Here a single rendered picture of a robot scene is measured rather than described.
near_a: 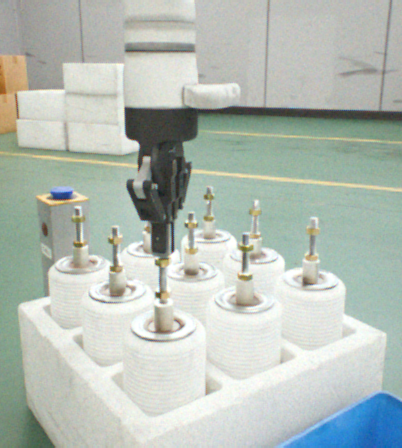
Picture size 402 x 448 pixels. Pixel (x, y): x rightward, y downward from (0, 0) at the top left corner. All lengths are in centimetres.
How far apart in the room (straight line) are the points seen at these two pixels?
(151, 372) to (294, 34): 547
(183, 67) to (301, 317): 37
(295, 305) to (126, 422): 27
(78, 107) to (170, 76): 299
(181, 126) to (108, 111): 285
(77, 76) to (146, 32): 296
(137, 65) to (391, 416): 55
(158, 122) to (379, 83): 528
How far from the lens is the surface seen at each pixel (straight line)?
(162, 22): 52
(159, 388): 61
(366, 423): 79
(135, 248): 87
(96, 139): 344
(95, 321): 70
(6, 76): 471
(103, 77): 337
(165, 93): 52
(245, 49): 610
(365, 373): 80
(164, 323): 61
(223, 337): 67
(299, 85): 591
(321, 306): 73
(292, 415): 72
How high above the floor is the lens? 54
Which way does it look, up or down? 16 degrees down
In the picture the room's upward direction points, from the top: straight up
